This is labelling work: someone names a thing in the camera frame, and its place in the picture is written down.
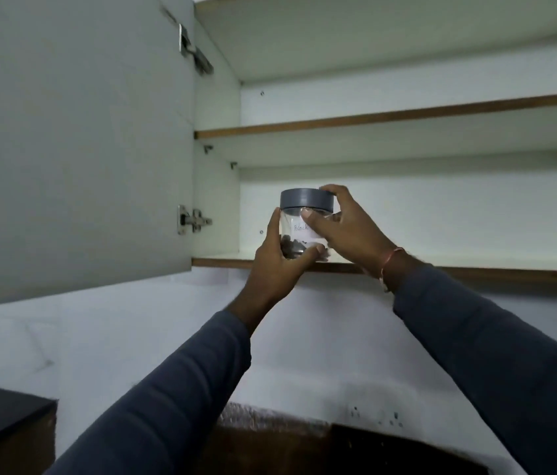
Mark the metal cabinet hinge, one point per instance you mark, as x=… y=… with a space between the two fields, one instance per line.
x=192 y=221
x=192 y=44

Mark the wooden cabinet door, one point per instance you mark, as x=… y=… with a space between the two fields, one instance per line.
x=61 y=143

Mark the white cabinet shelves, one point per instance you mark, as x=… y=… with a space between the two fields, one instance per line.
x=407 y=217

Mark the black pepper jar grey lid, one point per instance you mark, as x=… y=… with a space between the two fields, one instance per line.
x=305 y=198

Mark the person's left hand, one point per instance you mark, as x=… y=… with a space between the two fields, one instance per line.
x=273 y=277

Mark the person's left forearm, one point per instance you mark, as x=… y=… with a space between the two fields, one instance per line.
x=160 y=415

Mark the dark brown wooden wall panel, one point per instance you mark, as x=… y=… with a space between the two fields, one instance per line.
x=283 y=450

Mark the person's right hand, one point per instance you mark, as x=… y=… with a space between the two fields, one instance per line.
x=357 y=237

